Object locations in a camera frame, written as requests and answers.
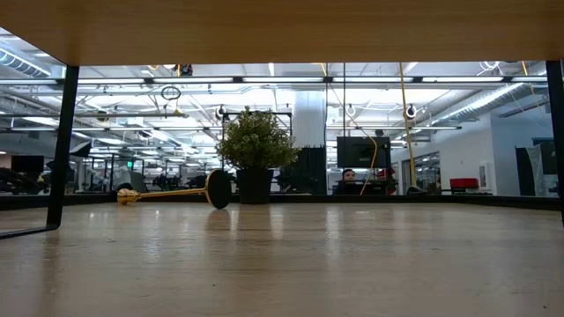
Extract thick yellow cable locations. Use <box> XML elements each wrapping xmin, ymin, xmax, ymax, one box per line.
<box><xmin>398</xmin><ymin>62</ymin><xmax>427</xmax><ymax>195</ymax></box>

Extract thin yellow cable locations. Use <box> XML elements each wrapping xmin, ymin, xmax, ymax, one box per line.
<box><xmin>320</xmin><ymin>62</ymin><xmax>381</xmax><ymax>196</ymax></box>

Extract green potted plant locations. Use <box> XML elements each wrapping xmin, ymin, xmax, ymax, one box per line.
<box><xmin>215</xmin><ymin>105</ymin><xmax>300</xmax><ymax>205</ymax></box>

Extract wooden shelf riser black legs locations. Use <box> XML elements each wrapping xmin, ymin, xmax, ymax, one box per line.
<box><xmin>0</xmin><ymin>0</ymin><xmax>564</xmax><ymax>240</ymax></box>

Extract black cabinet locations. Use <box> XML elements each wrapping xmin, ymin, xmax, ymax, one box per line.
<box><xmin>293</xmin><ymin>147</ymin><xmax>328</xmax><ymax>195</ymax></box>

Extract dark standing panel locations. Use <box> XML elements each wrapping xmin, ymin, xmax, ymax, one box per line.
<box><xmin>515</xmin><ymin>144</ymin><xmax>547</xmax><ymax>197</ymax></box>

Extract person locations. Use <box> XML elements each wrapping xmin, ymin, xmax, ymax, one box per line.
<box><xmin>333</xmin><ymin>168</ymin><xmax>367</xmax><ymax>195</ymax></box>

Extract black monitor screen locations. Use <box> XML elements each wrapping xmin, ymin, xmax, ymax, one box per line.
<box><xmin>337</xmin><ymin>136</ymin><xmax>392</xmax><ymax>169</ymax></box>

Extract very long gold candlestick holder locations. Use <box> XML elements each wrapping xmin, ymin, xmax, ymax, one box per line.
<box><xmin>116</xmin><ymin>169</ymin><xmax>233</xmax><ymax>210</ymax></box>

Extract small black monitor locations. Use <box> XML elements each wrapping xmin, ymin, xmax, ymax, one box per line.
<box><xmin>11</xmin><ymin>155</ymin><xmax>45</xmax><ymax>173</ymax></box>

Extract red box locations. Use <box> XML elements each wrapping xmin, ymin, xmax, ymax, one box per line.
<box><xmin>449</xmin><ymin>177</ymin><xmax>480</xmax><ymax>191</ymax></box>

